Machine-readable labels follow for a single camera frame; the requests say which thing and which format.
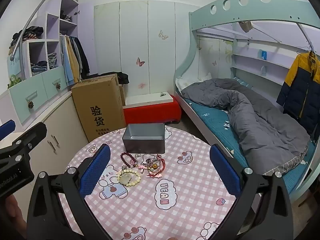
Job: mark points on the dark clothes pile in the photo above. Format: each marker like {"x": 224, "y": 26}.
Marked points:
{"x": 30, "y": 33}

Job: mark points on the red stool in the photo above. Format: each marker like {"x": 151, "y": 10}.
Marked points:
{"x": 150, "y": 113}

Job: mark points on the white board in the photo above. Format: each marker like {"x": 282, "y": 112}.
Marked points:
{"x": 147, "y": 99}

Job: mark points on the white pillow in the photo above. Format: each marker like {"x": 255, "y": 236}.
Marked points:
{"x": 186, "y": 81}

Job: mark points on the yellow and navy jacket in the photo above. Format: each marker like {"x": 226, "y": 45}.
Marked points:
{"x": 302, "y": 85}

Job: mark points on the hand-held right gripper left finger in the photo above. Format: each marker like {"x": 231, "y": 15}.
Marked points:
{"x": 96, "y": 171}

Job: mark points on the grey duvet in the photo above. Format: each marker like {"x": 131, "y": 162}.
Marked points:
{"x": 262, "y": 120}

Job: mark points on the large cardboard box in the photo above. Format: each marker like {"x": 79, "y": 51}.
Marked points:
{"x": 100, "y": 100}

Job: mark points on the lilac bed shelf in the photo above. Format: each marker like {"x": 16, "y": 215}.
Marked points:
{"x": 252, "y": 58}

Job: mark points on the cream cabinet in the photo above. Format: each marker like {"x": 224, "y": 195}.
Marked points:
{"x": 62, "y": 120}

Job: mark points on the curved metal rail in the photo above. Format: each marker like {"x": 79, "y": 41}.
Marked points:
{"x": 32, "y": 17}

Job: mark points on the person's left hand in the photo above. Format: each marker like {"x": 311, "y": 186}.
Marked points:
{"x": 12, "y": 211}

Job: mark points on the cream butterfly sticker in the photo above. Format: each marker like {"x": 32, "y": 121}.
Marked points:
{"x": 163, "y": 35}

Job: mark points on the small butterfly sticker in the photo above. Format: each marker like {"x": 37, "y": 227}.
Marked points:
{"x": 214, "y": 63}

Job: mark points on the lilac shelf unit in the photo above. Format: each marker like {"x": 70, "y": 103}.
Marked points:
{"x": 52, "y": 27}

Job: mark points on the pink checkered tablecloth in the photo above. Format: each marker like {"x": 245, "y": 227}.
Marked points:
{"x": 180, "y": 155}

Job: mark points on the folded blue jeans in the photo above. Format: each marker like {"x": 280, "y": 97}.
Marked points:
{"x": 39, "y": 67}

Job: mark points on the grey metal box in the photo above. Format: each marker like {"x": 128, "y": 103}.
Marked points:
{"x": 143, "y": 145}

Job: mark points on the mint bunk bed frame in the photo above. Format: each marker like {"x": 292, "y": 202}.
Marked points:
{"x": 200, "y": 12}

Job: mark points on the tan hanging jacket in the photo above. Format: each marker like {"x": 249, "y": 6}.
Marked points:
{"x": 73, "y": 62}

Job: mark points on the mint drawer cabinet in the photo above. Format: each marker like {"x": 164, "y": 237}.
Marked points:
{"x": 47, "y": 87}

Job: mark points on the folded grey clothes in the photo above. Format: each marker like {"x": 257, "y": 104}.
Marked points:
{"x": 52, "y": 60}

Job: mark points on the green plant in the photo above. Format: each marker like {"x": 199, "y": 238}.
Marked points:
{"x": 14, "y": 81}

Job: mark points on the teal bed sheet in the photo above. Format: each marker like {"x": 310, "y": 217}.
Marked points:
{"x": 212, "y": 120}

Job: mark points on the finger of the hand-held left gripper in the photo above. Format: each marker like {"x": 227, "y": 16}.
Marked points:
{"x": 7, "y": 129}
{"x": 31, "y": 135}

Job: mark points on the pink butterfly sticker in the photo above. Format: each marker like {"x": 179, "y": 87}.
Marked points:
{"x": 140, "y": 62}

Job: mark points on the black bag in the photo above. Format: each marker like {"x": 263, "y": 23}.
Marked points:
{"x": 121, "y": 77}

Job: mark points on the brown cloth item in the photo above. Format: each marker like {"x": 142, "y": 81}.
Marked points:
{"x": 245, "y": 26}

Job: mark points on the small blue box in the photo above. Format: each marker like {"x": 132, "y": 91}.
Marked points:
{"x": 263, "y": 54}

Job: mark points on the black hanging jacket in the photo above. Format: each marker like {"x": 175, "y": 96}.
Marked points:
{"x": 83, "y": 60}

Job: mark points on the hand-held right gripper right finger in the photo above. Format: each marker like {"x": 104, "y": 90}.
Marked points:
{"x": 225, "y": 172}

